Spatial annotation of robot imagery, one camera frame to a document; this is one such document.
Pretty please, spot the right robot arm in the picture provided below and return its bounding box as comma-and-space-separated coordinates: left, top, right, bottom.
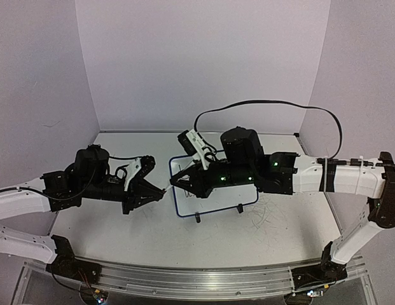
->
170, 127, 395, 290

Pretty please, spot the wire whiteboard stand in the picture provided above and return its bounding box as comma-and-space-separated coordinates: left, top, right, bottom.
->
193, 205, 244, 224

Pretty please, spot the blue framed whiteboard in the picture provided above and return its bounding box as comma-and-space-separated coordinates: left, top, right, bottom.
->
169, 156, 259, 219

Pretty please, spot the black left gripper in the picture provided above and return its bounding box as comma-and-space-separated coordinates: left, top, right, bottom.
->
78, 177, 162, 216

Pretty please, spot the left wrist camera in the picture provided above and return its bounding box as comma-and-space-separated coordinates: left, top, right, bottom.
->
123, 156, 156, 191

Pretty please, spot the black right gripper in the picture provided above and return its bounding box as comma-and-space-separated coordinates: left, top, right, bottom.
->
169, 161, 255, 202

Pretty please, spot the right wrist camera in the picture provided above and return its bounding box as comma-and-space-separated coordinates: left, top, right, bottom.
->
177, 129, 217, 170

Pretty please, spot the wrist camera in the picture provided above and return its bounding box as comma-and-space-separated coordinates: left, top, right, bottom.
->
177, 129, 217, 170
123, 156, 156, 191

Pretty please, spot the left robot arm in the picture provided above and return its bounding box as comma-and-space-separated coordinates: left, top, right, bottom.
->
0, 144, 166, 284

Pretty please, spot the aluminium front rail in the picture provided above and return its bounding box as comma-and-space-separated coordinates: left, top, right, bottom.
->
12, 254, 376, 305

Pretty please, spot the black camera cable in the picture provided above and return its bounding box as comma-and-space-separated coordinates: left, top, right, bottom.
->
193, 100, 343, 159

